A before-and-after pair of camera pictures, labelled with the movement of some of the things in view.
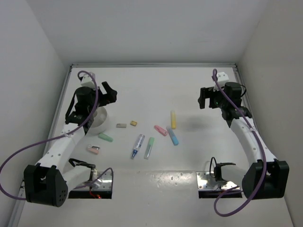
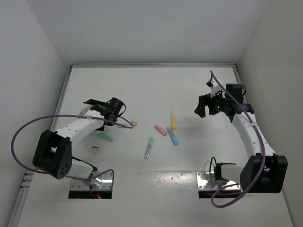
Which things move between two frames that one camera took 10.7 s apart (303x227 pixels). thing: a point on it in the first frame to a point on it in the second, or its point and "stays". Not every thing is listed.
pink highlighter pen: (161, 130) stays
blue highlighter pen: (173, 135) stays
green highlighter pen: (148, 147) stays
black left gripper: (110, 97) to (92, 102)
